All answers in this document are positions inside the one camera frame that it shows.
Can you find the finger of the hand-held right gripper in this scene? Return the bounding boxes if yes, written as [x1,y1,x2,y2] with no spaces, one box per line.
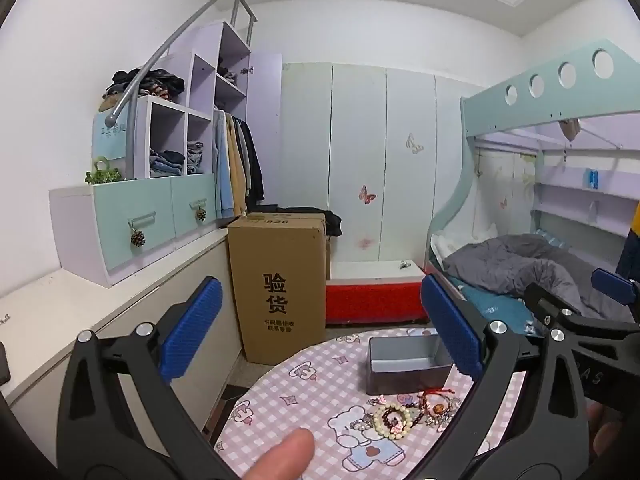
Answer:
[591,268,640,306]
[522,284,640,341]

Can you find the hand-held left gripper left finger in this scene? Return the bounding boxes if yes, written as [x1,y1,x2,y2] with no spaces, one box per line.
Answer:
[56,276,236,480]

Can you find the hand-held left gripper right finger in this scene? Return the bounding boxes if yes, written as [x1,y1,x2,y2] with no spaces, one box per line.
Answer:
[415,274,591,480]

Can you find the red cord bracelet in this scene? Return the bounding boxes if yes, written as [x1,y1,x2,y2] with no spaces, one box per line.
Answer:
[417,387,457,413]

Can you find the grey tin box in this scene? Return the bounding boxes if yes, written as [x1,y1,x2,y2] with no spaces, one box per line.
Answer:
[366,335,453,396]

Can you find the heap of bangles and charms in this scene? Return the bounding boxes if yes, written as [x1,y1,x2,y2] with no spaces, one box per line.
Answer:
[367,392,463,431]

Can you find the dark red bead bracelet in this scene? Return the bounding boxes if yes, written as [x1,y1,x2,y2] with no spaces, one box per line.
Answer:
[376,404,415,433]

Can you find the cream bead bracelet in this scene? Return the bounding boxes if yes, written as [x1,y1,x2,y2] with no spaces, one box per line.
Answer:
[372,402,417,442]

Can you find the person's right hand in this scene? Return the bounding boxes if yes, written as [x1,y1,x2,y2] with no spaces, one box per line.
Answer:
[586,400,640,461]

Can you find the person's left hand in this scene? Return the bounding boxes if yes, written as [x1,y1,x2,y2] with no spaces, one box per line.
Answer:
[235,429,316,480]

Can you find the grey duvet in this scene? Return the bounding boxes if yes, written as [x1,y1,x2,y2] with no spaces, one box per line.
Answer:
[442,234,636,321]

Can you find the teal bed sheet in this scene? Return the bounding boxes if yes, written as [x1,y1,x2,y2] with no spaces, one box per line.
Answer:
[447,275,541,333]

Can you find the teal striped pillow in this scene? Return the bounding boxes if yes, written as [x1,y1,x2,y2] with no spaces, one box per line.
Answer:
[532,230,571,249]

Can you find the red bench with white top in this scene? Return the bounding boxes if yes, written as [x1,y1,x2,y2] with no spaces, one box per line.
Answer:
[326,260,430,326]

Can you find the white bedding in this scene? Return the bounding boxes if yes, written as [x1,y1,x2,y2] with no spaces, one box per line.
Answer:
[430,227,498,268]

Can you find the large cardboard box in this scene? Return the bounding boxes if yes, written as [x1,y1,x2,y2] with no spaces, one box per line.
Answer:
[227,212,331,366]

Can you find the beige low cabinet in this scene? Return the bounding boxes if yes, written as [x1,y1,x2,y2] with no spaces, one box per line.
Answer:
[0,232,241,461]

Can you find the pink checked bear tablecloth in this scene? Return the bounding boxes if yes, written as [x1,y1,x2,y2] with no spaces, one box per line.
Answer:
[214,327,531,480]

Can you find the narrow mint drawer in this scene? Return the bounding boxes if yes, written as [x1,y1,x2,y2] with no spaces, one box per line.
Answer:
[170,172,218,238]

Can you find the wide mint drawer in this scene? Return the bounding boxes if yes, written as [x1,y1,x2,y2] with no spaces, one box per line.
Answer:
[92,180,177,273]

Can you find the light blue shirt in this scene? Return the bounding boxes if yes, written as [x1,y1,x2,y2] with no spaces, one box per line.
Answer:
[214,110,236,220]

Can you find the tan jacket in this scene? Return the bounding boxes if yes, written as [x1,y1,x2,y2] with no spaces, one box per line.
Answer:
[227,112,249,216]

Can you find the folded dark jeans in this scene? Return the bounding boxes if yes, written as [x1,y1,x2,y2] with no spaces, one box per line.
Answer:
[149,147,186,177]

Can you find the black garment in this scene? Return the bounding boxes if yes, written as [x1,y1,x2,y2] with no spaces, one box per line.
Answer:
[262,204,343,238]

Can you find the folded light jeans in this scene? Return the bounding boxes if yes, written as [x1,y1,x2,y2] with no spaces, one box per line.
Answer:
[186,140,205,175]

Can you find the black coat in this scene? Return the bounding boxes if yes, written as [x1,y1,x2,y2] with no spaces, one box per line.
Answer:
[240,117,265,206]

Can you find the green plant decoration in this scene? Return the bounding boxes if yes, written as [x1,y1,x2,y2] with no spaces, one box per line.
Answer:
[85,156,123,185]

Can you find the pale blue printed panel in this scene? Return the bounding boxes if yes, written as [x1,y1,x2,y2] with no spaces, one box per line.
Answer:
[91,110,132,161]

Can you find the white wardrobe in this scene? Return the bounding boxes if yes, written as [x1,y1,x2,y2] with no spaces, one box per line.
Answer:
[280,62,468,266]

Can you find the pile of dark clothes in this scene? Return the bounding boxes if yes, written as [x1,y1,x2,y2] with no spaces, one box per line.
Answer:
[102,67,187,101]

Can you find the lilac step shelf cabinet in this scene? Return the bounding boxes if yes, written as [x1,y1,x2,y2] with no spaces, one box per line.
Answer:
[49,20,283,288]

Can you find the grey metal handrail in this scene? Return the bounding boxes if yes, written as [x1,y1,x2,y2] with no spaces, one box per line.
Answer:
[105,0,258,181]

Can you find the mint bunk bed frame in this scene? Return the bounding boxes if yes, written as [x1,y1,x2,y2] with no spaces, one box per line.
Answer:
[425,37,640,341]

